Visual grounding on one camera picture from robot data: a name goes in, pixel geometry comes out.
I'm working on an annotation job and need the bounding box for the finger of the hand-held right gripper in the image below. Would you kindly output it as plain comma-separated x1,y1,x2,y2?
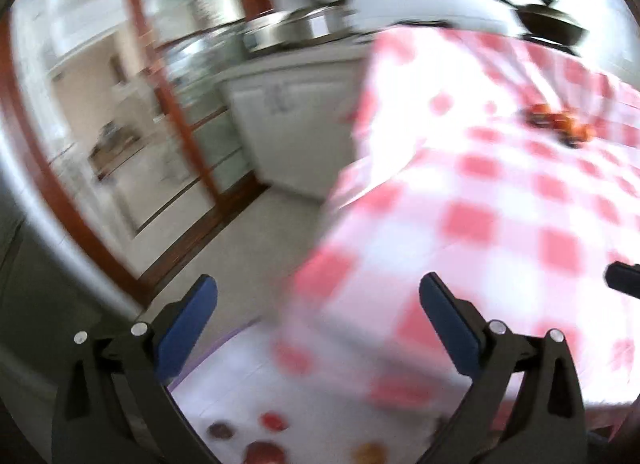
604,261,640,301

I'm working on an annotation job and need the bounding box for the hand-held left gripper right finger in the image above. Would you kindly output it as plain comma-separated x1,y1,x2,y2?
419,271,587,464

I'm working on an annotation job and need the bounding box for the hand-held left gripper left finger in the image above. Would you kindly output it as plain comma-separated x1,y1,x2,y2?
50,273,219,464

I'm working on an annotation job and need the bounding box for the blurred small red fruit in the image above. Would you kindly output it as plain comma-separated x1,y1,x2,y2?
261,411,290,434

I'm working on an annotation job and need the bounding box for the red white checked tablecloth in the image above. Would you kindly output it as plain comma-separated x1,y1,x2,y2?
272,24,640,440

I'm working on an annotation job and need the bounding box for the blurred large red fruit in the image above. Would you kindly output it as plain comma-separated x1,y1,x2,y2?
244,440,287,464

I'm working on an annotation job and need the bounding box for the blurred orange round fruit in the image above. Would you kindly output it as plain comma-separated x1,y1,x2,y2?
351,442,387,464

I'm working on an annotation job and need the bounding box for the white cabinet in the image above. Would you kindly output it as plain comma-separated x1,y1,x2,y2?
215,42,376,202

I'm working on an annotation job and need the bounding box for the black wok with lid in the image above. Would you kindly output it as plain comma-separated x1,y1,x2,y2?
474,0,591,48

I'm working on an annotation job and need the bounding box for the steel pot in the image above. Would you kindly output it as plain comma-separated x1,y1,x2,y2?
242,7,351,52

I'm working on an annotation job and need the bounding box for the wooden door frame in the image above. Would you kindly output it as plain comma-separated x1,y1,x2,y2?
0,0,273,305

